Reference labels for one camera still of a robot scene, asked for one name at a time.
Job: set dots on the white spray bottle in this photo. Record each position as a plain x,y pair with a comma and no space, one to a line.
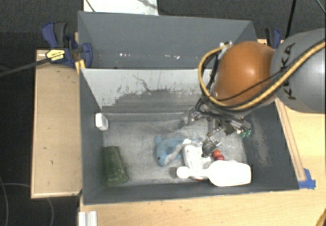
229,172

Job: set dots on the blue toy dolphin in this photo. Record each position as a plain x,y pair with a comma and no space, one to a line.
164,152

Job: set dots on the grey metal bin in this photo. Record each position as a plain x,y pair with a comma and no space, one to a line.
142,41

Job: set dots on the dark green cup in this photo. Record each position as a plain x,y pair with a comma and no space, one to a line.
113,166

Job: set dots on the small white cup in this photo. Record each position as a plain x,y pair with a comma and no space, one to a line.
101,121

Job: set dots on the white plastic toy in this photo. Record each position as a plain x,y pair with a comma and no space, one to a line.
193,157

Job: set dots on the pale wood board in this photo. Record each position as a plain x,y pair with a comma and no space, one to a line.
56,123

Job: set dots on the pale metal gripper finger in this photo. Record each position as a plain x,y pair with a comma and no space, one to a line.
214,139
207,149

